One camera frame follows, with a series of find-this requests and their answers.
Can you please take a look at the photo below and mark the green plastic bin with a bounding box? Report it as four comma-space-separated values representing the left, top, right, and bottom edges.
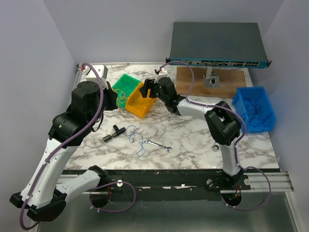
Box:
112, 74, 140, 108

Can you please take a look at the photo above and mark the wooden board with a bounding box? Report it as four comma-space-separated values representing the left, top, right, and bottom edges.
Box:
176, 66, 247, 98

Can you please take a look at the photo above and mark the grey metal stand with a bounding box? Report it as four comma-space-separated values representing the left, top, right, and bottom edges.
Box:
203, 67, 220, 88

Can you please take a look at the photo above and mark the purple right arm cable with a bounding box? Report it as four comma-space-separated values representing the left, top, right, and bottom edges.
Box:
156, 60, 272, 211

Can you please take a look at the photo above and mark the network switch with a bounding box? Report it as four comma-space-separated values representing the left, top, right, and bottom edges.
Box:
166, 22, 271, 69

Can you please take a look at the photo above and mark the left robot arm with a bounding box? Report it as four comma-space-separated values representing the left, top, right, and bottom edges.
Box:
10, 81, 118, 222

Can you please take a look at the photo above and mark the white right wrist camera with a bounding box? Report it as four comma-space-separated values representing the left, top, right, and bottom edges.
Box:
154, 68, 168, 79

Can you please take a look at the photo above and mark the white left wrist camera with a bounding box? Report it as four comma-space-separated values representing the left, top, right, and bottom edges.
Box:
84, 65, 109, 89

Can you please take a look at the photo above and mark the silver open-end wrench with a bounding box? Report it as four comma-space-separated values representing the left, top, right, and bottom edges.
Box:
144, 140, 172, 152

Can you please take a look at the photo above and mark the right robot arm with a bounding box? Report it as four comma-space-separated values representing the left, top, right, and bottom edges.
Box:
140, 77, 243, 189

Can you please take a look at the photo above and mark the black socket T-handle tool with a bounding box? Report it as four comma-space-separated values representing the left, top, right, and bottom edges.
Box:
103, 125, 126, 143

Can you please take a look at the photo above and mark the blue plastic bin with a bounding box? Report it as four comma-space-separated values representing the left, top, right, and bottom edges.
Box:
232, 87, 276, 133

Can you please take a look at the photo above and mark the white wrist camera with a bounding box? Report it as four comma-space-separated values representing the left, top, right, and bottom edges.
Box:
84, 65, 109, 89
154, 68, 168, 79

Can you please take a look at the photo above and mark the yellow plastic bin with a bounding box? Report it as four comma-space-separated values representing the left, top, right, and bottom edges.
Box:
125, 82, 156, 118

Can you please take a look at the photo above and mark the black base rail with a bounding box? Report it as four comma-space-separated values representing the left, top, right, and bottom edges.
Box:
60, 169, 252, 203

